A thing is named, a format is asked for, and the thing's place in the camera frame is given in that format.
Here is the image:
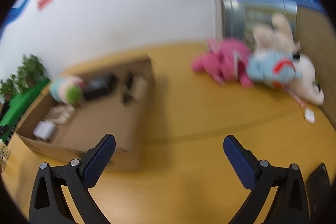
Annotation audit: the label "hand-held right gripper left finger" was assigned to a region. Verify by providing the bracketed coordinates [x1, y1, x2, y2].
[29, 134, 116, 224]

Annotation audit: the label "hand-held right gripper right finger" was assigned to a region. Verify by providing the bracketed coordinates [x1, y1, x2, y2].
[223, 135, 309, 224]

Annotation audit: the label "cardboard box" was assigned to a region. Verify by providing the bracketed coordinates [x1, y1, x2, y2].
[9, 56, 156, 172]

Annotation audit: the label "small white object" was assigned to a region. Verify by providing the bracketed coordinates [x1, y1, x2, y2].
[34, 120, 57, 141]

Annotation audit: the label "black product box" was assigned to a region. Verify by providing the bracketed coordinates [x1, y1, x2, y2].
[85, 74, 116, 101]

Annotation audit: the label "pastel teal pink green plush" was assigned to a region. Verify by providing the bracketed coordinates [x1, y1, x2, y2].
[50, 76, 87, 106]

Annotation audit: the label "black sunglasses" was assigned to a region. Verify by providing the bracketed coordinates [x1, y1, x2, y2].
[121, 70, 144, 107]

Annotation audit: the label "white earbuds case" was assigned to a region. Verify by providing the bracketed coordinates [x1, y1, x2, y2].
[304, 109, 316, 125]

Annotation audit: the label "small printed card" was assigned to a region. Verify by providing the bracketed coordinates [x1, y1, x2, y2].
[0, 142, 11, 167]

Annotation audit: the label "green ledge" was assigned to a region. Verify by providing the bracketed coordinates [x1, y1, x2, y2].
[0, 78, 52, 133]

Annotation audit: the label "light blue plush toy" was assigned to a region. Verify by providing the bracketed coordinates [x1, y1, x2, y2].
[247, 51, 302, 90]

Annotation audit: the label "pink plush toy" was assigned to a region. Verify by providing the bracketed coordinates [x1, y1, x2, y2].
[190, 39, 254, 87]

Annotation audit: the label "white plush toy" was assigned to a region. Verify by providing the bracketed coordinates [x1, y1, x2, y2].
[286, 53, 326, 106]

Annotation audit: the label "large potted green plant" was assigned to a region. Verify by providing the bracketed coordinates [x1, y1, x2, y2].
[16, 54, 48, 88]

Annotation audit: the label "small potted green plant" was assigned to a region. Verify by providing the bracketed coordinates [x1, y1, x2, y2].
[0, 74, 19, 99]

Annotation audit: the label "beige plush toy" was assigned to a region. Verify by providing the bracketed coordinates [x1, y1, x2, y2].
[252, 13, 301, 52]

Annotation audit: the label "brown board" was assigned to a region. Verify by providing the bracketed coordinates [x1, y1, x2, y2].
[296, 7, 336, 131]

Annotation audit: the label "red wall sign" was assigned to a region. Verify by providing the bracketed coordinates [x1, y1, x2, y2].
[37, 0, 54, 11]

